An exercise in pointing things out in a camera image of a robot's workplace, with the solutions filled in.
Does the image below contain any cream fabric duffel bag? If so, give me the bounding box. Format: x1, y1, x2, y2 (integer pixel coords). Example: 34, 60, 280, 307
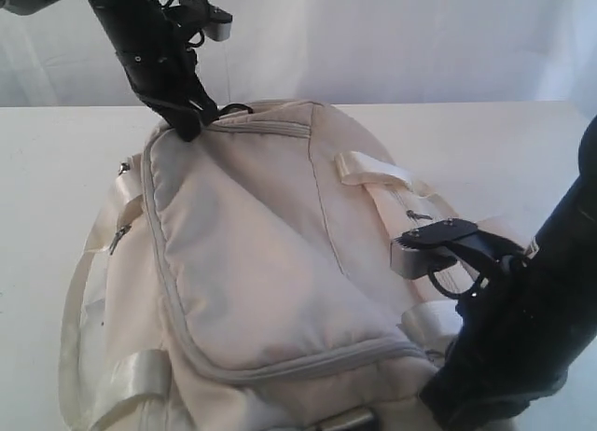
59, 101, 461, 430

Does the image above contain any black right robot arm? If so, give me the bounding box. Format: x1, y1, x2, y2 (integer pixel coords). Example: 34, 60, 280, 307
420, 122, 596, 430

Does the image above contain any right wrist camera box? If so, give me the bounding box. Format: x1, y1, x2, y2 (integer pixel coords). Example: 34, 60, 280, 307
389, 217, 528, 281

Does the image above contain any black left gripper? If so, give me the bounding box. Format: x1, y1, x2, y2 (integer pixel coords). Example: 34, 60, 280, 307
114, 10, 219, 142

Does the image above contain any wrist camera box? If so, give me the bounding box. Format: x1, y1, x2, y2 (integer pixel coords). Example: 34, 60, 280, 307
389, 217, 528, 281
163, 0, 233, 42

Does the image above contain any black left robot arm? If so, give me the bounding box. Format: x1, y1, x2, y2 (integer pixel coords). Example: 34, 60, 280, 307
1, 0, 219, 142

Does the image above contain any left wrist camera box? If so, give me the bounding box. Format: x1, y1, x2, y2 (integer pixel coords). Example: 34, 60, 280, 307
163, 0, 233, 42

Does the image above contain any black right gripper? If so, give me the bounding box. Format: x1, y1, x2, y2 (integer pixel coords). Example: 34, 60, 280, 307
420, 260, 596, 430

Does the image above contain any white backdrop curtain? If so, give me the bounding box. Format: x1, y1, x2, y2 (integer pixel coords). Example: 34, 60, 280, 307
1, 0, 596, 117

